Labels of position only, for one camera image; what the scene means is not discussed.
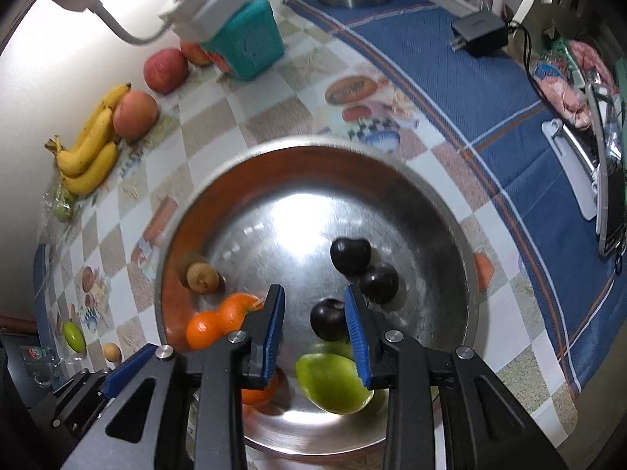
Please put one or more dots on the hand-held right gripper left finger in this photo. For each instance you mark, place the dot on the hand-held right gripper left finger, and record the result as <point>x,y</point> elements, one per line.
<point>272,333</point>

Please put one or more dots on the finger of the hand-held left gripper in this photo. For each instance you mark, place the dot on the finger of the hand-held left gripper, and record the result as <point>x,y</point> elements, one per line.
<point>117,382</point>

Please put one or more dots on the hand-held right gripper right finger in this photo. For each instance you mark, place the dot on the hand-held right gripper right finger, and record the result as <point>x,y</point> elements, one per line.
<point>360,338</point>

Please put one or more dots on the dark purple plum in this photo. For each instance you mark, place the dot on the dark purple plum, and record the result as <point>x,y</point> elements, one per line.
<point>329,318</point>
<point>381,281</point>
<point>349,254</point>

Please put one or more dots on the large orange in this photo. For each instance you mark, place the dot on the large orange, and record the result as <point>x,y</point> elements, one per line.
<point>237,309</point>

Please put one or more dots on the small tangerine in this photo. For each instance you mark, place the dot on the small tangerine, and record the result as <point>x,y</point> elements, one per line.
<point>259,387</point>
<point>204,331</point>

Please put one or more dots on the brown kiwi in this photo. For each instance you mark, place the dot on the brown kiwi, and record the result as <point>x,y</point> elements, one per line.
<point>198,274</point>

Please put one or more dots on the stainless steel bowl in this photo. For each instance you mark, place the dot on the stainless steel bowl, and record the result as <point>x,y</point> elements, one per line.
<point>274,225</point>

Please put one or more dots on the small tan round fruit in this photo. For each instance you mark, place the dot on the small tan round fruit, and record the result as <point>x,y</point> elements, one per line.
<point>111,352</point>

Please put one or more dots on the clear glass mug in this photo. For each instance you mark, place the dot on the clear glass mug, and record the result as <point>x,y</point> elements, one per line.
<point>36,352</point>

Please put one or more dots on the clear plastic clamshell box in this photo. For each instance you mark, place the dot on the clear plastic clamshell box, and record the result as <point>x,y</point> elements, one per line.
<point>61,208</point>

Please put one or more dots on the yellow banana bunch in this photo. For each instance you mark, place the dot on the yellow banana bunch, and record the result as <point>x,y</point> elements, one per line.
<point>90,149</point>

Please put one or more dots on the checkered printed tablecloth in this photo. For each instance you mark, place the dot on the checkered printed tablecloth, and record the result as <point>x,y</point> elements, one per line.
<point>441,107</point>

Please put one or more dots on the red apple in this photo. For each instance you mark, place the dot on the red apple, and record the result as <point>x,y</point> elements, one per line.
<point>196,53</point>
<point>134,115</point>
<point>165,71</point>

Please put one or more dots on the dark flat device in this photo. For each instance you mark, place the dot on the dark flat device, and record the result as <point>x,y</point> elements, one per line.
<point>612,215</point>

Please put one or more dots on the teal box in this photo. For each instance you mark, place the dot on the teal box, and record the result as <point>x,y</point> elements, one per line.
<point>250,44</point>

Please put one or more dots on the pink floral cloth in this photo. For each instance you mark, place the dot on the pink floral cloth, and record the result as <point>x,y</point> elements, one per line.
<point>568,93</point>

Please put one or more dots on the black power adapter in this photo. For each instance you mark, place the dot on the black power adapter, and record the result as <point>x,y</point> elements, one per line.
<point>482,34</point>

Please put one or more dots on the white bracket stand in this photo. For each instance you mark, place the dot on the white bracket stand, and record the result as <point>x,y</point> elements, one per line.
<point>568,156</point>

